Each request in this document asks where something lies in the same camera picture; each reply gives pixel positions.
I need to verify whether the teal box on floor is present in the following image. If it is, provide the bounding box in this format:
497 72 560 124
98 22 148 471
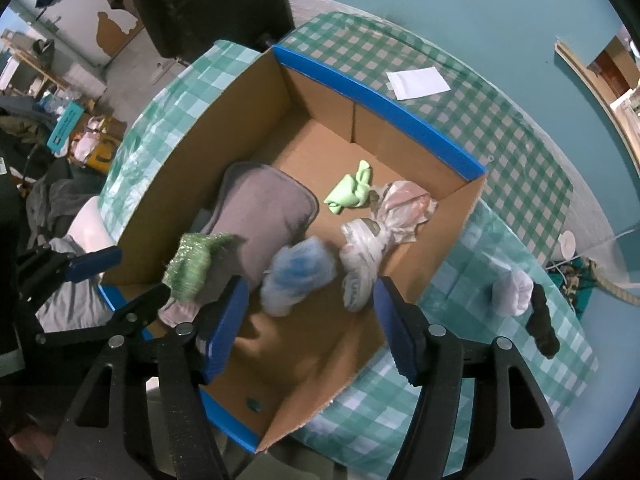
47 102 84 154

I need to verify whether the grey fleece cloth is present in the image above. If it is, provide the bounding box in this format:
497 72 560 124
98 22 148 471
158 162 319 326

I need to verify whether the green knitted scrubber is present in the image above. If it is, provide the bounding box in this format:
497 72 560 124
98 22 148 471
162 233 235 301

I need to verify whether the white plastic jug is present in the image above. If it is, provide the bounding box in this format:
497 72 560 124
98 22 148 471
553 230 576 261

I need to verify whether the wooden window sill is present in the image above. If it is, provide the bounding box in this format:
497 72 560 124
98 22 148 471
553 39 639 174

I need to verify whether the white paper envelope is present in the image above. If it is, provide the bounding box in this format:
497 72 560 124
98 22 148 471
386 67 450 101

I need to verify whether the lime green cloth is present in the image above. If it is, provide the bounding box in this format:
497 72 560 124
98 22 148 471
323 160 372 214

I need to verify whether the dark green checkered tablecloth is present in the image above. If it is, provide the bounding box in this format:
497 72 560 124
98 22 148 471
281 12 573 262

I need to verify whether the light green checkered tablecloth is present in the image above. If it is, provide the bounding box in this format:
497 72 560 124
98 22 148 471
102 46 573 479

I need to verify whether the black sock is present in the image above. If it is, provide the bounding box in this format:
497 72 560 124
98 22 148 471
525 283 560 360

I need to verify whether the cardboard box blue trim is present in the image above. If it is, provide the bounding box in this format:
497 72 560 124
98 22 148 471
100 46 486 452

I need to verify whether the light grey sock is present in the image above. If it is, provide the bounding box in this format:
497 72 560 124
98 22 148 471
491 269 534 318

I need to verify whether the white blue striped plastic bag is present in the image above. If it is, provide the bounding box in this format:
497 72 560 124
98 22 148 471
259 236 337 318

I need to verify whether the striped flexible hose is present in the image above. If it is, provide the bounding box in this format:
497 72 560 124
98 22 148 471
591 261 640 309

